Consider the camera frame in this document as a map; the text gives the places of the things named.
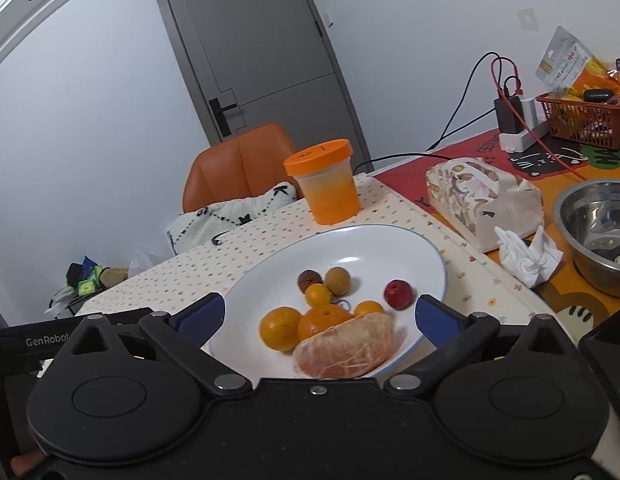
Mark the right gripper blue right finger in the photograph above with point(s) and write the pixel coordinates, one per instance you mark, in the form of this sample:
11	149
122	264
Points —
456	337

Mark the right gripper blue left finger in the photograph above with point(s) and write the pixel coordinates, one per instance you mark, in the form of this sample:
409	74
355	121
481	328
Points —
178	339

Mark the peeled pomelo segment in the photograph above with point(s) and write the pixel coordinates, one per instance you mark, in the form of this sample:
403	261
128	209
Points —
348	350

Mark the orange tangerine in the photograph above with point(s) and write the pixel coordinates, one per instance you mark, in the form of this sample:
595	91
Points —
278	329

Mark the brown longan fruit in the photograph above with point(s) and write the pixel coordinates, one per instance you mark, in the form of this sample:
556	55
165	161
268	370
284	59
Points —
338	280

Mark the large orange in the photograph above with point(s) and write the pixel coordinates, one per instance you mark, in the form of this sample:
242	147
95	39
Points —
321	318

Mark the dark red jujube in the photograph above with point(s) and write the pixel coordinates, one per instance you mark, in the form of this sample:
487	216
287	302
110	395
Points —
308	278

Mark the small yellow kumquat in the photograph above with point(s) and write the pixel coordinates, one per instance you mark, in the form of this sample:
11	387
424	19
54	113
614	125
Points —
318	295

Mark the person's left hand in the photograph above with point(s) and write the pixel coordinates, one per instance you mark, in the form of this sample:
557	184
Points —
20	465

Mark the floral tablecloth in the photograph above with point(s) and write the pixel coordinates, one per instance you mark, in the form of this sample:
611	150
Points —
474	281

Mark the white plastic bag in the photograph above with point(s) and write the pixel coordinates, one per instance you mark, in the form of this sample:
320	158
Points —
142	262

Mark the green yellow clutter pile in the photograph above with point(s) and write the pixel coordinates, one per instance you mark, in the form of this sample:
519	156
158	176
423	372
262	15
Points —
83	281

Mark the white plate with blue rim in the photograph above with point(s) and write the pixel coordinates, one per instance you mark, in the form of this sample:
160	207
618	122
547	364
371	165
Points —
340	304

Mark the crumpled white tissue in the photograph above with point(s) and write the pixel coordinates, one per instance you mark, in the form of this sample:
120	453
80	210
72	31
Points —
531	264

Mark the white black fuzzy blanket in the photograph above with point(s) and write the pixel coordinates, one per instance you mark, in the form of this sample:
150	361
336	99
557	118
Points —
194	228

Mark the floral tissue box cover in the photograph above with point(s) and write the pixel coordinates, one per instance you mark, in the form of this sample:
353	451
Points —
477	198

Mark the orange leather chair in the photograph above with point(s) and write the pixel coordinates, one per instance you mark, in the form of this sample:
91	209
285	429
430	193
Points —
245	166

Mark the stainless steel bowl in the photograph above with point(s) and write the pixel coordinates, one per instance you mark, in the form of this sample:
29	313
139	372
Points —
587	215

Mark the orange lidded plastic cup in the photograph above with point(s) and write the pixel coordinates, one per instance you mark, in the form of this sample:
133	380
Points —
324	174

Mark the black power adapter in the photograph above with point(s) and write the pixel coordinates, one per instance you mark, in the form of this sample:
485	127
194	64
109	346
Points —
509	114

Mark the white power strip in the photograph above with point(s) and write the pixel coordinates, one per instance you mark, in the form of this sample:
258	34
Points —
515	143

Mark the orange plastic basket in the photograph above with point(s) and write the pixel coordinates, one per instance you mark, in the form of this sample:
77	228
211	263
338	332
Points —
595	124

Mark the grey door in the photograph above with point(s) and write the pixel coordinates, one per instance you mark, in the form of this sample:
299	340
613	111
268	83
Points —
276	56

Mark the snack packet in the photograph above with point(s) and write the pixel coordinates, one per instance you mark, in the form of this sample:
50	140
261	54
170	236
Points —
569	68

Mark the black door handle lock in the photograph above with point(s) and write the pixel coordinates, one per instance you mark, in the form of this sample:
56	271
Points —
227	114

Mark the white wall switch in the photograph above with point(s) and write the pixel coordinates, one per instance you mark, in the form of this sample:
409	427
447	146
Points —
527	20

